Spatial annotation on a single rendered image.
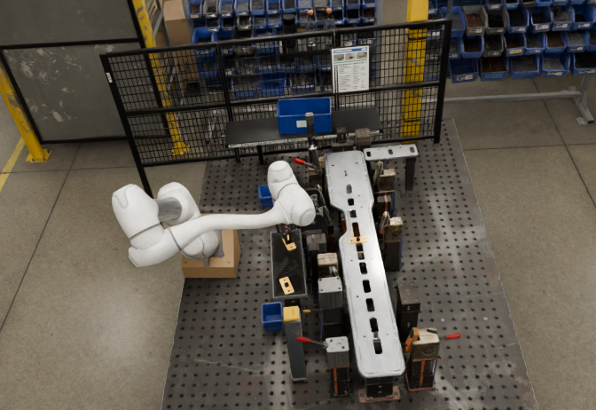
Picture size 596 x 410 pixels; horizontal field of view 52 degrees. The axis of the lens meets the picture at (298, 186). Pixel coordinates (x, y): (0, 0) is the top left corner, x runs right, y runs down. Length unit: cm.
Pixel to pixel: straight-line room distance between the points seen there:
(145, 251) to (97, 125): 295
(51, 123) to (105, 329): 195
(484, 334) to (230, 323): 120
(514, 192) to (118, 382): 299
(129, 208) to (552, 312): 267
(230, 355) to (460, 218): 145
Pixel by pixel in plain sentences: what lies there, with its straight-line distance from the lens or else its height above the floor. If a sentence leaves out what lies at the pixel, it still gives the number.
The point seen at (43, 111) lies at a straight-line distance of 528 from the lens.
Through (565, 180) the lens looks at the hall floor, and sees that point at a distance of 492.
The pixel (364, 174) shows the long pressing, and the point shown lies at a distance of 325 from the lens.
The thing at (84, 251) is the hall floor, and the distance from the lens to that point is 462.
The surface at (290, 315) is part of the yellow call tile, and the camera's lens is 247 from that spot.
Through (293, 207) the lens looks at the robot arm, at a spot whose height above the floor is 156.
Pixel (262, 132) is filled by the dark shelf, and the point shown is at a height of 103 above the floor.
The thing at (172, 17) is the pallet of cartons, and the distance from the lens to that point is 558.
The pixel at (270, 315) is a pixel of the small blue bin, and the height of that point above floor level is 71.
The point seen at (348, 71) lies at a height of 129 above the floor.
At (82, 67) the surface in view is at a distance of 491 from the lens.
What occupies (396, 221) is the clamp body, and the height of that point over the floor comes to 104.
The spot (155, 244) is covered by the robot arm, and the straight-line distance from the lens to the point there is 237.
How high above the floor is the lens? 317
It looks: 43 degrees down
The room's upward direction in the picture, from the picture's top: 6 degrees counter-clockwise
